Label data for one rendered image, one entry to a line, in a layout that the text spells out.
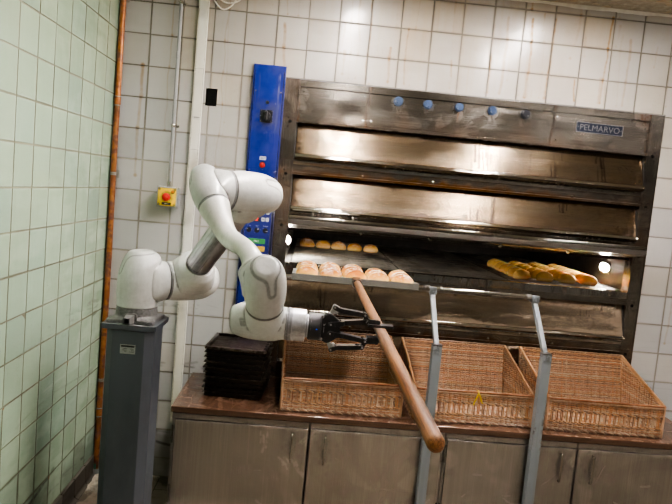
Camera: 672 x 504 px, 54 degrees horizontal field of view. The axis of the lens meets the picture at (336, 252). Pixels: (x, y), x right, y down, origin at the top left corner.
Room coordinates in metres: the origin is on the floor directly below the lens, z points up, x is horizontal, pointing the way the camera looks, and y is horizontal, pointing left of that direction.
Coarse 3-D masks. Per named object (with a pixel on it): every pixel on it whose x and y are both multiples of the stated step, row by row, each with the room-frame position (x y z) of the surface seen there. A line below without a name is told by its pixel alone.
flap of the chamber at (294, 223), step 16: (288, 224) 3.22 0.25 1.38; (304, 224) 3.18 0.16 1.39; (320, 224) 3.18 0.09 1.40; (336, 224) 3.19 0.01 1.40; (352, 224) 3.19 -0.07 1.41; (448, 240) 3.35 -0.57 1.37; (464, 240) 3.27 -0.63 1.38; (480, 240) 3.22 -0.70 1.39; (496, 240) 3.22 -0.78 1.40; (512, 240) 3.23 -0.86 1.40; (528, 240) 3.23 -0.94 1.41; (624, 256) 3.40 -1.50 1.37
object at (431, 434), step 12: (360, 288) 2.48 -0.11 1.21; (372, 312) 2.01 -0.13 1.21; (384, 336) 1.68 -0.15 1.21; (384, 348) 1.59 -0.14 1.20; (396, 360) 1.44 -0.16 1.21; (396, 372) 1.37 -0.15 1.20; (408, 372) 1.37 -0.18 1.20; (408, 384) 1.27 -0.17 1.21; (408, 396) 1.21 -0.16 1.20; (420, 396) 1.20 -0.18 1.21; (420, 408) 1.12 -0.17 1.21; (420, 420) 1.08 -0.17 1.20; (432, 420) 1.07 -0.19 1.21; (420, 432) 1.06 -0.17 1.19; (432, 432) 1.01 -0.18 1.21; (432, 444) 0.99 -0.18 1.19; (444, 444) 1.00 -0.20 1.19
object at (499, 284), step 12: (288, 264) 3.32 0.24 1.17; (420, 276) 3.36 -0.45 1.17; (432, 276) 3.36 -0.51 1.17; (444, 276) 3.36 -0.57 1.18; (456, 276) 3.40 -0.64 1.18; (504, 288) 3.38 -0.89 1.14; (516, 288) 3.38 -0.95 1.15; (528, 288) 3.38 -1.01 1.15; (540, 288) 3.39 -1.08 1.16; (552, 288) 3.39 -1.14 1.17; (564, 288) 3.39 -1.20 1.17; (576, 288) 3.40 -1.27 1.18; (588, 288) 3.41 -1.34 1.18
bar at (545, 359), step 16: (432, 288) 2.97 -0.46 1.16; (448, 288) 2.99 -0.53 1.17; (464, 288) 3.00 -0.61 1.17; (432, 304) 2.93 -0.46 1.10; (432, 320) 2.88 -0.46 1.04; (432, 352) 2.76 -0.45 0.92; (544, 352) 2.81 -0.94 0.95; (432, 368) 2.76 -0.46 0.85; (544, 368) 2.78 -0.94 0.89; (432, 384) 2.76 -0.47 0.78; (544, 384) 2.78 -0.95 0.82; (432, 400) 2.76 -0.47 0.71; (544, 400) 2.78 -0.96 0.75; (432, 416) 2.76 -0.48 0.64; (528, 448) 2.81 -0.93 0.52; (528, 464) 2.79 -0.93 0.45; (528, 480) 2.78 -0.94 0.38; (416, 496) 2.76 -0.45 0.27; (528, 496) 2.78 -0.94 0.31
